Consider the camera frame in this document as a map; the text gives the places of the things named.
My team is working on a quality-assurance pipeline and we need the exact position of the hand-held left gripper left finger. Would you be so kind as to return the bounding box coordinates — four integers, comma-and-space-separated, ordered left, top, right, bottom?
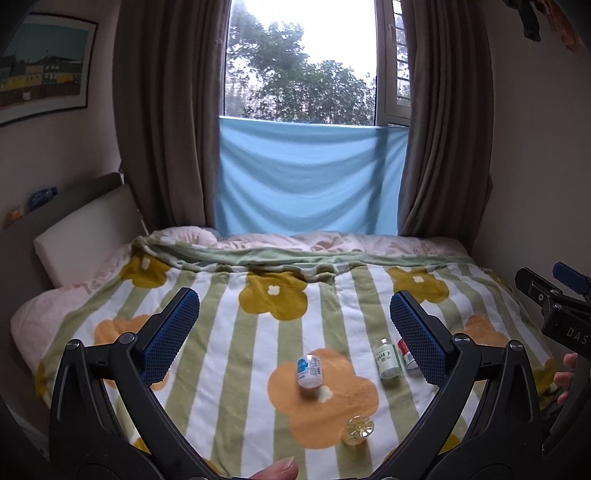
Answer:
48, 287, 219, 477

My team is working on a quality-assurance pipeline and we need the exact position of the window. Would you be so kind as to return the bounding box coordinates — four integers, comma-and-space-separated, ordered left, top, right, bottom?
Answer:
223, 0, 413, 128

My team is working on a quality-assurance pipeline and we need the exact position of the orange patterned hanging cloth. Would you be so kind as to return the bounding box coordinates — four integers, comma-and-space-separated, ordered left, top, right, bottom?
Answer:
536, 0, 586, 52

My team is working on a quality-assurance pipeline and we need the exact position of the dark hanging garment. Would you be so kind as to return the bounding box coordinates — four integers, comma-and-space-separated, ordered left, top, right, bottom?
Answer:
505, 0, 542, 43

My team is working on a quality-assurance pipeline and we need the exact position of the white bottle with blue label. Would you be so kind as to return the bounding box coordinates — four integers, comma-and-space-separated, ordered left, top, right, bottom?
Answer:
295, 353, 323, 391

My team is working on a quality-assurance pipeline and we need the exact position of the person's right hand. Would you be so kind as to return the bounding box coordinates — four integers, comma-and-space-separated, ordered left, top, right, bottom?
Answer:
553, 353, 579, 406

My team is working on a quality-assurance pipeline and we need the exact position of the striped floral blanket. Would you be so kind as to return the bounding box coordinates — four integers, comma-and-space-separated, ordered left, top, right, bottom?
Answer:
34, 236, 561, 480

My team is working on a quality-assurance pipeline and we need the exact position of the blue plastic bottle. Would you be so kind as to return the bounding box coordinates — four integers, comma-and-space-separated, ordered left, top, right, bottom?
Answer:
28, 186, 59, 209

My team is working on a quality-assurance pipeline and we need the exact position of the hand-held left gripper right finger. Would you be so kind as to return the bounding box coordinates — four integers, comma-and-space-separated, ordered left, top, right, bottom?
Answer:
369, 290, 542, 480

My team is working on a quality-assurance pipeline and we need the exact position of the framed wall poster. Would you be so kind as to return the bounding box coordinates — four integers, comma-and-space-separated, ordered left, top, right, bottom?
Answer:
0, 11, 99, 128

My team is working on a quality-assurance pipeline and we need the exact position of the brown curtain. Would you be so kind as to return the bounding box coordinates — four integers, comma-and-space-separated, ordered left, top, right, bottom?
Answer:
398, 0, 498, 240
112, 0, 232, 232

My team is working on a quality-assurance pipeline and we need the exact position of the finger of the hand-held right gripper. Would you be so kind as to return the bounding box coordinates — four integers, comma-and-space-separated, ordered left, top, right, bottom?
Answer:
552, 261, 591, 296
515, 267, 565, 319

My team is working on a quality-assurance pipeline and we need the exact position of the person's left hand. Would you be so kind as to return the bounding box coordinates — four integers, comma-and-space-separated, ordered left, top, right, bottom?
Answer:
249, 456, 300, 480

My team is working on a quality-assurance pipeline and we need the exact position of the white pillow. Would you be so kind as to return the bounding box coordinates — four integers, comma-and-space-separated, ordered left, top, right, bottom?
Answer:
33, 184, 145, 289

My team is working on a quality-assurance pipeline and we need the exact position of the light blue cloth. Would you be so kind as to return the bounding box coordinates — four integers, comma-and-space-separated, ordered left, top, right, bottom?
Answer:
214, 115, 410, 237

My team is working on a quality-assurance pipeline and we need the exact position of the white bottle with red label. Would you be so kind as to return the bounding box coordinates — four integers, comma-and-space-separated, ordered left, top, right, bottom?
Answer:
397, 338, 419, 371

